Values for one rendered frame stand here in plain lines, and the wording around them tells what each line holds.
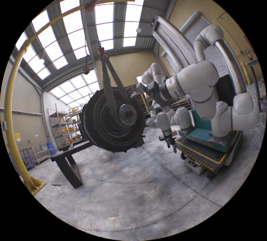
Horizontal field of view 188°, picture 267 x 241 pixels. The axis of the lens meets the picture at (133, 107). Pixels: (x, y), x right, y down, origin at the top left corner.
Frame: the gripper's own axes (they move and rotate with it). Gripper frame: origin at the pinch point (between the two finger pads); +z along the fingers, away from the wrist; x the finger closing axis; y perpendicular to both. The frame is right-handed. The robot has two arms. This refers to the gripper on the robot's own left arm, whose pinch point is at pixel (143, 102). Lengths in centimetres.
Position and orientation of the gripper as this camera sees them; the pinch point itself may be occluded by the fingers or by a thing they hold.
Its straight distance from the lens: 44.7
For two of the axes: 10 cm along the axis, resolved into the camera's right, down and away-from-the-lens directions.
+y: -2.7, 8.2, -5.0
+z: -5.9, 2.7, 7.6
